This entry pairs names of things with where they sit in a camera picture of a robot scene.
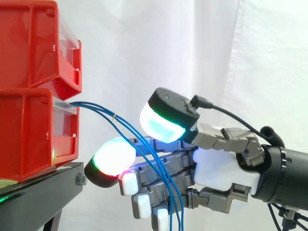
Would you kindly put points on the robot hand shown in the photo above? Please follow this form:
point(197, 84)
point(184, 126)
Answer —
point(211, 168)

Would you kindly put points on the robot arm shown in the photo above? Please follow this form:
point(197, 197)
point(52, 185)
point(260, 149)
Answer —
point(281, 175)

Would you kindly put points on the black stand with green tape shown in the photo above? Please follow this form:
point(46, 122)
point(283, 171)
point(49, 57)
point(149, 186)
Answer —
point(43, 192)

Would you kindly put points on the red bin with clear plate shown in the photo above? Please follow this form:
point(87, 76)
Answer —
point(29, 43)
point(24, 134)

